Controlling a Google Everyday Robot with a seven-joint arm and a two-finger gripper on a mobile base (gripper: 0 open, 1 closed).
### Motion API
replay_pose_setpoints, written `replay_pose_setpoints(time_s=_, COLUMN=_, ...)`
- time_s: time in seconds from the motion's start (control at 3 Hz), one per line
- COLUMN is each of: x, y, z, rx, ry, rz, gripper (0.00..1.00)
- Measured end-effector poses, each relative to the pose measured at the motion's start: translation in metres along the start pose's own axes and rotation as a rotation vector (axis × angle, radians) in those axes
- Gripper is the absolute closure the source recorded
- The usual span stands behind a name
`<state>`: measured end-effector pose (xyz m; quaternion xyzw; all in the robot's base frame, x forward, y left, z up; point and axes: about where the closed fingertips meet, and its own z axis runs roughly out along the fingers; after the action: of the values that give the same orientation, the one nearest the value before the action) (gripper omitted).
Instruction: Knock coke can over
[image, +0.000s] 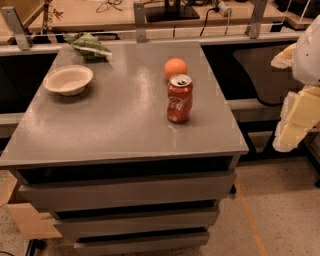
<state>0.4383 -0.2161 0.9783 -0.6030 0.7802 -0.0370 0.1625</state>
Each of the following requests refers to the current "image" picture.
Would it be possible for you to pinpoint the grey metal bracket middle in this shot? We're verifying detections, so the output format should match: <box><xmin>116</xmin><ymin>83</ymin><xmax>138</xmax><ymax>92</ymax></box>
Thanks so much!
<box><xmin>133</xmin><ymin>1</ymin><xmax>147</xmax><ymax>43</ymax></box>

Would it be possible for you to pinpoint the grey metal bracket right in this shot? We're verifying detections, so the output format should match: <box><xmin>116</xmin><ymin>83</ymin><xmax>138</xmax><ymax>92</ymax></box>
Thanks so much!
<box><xmin>245</xmin><ymin>0</ymin><xmax>268</xmax><ymax>39</ymax></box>

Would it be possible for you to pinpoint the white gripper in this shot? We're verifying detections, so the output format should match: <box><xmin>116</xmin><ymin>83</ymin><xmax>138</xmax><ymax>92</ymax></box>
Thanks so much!
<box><xmin>271</xmin><ymin>15</ymin><xmax>320</xmax><ymax>152</ymax></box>

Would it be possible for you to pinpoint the grey metal bracket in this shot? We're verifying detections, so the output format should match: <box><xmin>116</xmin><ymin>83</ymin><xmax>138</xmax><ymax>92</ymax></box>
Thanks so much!
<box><xmin>245</xmin><ymin>0</ymin><xmax>268</xmax><ymax>39</ymax></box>
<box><xmin>133</xmin><ymin>1</ymin><xmax>147</xmax><ymax>43</ymax></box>
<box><xmin>1</xmin><ymin>6</ymin><xmax>32</xmax><ymax>51</ymax></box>

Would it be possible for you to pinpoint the grey metal bracket left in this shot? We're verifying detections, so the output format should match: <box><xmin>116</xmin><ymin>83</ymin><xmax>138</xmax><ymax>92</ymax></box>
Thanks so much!
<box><xmin>1</xmin><ymin>6</ymin><xmax>32</xmax><ymax>51</ymax></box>

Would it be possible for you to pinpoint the green chip bag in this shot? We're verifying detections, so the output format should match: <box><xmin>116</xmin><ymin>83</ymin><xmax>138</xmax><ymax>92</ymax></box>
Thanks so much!
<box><xmin>64</xmin><ymin>32</ymin><xmax>112</xmax><ymax>61</ymax></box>

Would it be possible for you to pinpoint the black power cable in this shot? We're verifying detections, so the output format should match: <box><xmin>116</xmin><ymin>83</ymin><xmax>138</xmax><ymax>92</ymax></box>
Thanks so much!
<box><xmin>199</xmin><ymin>7</ymin><xmax>219</xmax><ymax>37</ymax></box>

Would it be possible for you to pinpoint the cardboard box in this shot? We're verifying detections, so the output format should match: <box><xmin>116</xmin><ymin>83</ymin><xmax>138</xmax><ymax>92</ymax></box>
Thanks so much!
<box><xmin>0</xmin><ymin>173</ymin><xmax>62</xmax><ymax>240</ymax></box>

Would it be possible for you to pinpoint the orange fruit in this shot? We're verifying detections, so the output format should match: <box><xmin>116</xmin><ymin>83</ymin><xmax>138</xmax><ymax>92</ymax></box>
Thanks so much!
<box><xmin>164</xmin><ymin>58</ymin><xmax>188</xmax><ymax>79</ymax></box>

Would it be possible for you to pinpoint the white paper bowl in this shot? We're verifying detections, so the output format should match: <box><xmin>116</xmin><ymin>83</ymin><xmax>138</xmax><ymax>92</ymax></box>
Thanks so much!
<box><xmin>43</xmin><ymin>65</ymin><xmax>93</xmax><ymax>96</ymax></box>

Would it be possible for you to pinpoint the grey drawer cabinet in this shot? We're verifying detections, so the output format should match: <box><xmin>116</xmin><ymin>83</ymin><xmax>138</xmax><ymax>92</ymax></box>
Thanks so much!
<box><xmin>1</xmin><ymin>42</ymin><xmax>248</xmax><ymax>256</ymax></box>

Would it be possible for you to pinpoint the red coke can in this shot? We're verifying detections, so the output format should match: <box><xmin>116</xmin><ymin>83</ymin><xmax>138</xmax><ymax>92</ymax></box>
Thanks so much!
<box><xmin>167</xmin><ymin>74</ymin><xmax>193</xmax><ymax>123</ymax></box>

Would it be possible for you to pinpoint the black monitor base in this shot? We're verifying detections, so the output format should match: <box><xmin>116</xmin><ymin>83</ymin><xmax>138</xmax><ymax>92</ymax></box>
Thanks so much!
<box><xmin>145</xmin><ymin>0</ymin><xmax>200</xmax><ymax>23</ymax></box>

